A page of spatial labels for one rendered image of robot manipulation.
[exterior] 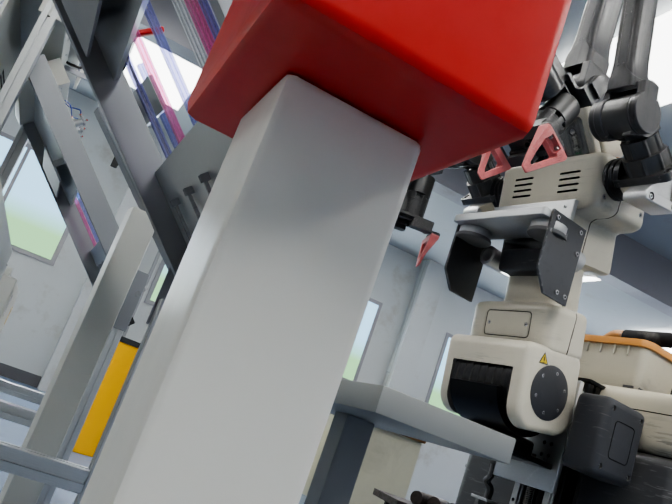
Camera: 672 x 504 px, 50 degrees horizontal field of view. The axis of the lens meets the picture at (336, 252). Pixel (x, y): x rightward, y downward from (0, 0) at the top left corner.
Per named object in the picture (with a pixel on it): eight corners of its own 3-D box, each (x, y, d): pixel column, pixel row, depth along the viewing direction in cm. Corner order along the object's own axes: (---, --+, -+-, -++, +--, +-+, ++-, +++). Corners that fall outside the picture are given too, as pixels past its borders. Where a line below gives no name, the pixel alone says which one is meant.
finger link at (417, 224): (430, 267, 157) (442, 228, 159) (400, 255, 156) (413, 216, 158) (421, 272, 163) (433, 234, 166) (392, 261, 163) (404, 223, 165)
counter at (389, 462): (302, 479, 823) (325, 412, 842) (399, 530, 614) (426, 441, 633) (243, 459, 798) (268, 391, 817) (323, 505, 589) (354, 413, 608)
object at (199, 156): (189, 271, 132) (205, 264, 133) (329, 221, 71) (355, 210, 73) (147, 175, 130) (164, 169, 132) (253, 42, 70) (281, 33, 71)
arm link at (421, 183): (441, 176, 164) (425, 180, 168) (419, 163, 160) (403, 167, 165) (432, 204, 162) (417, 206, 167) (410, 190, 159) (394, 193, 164)
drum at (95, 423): (106, 453, 422) (150, 349, 438) (114, 465, 384) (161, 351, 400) (37, 431, 409) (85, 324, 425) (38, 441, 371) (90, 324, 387)
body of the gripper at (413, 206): (432, 230, 159) (442, 200, 161) (390, 213, 158) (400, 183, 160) (424, 236, 165) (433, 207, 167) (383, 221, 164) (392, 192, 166)
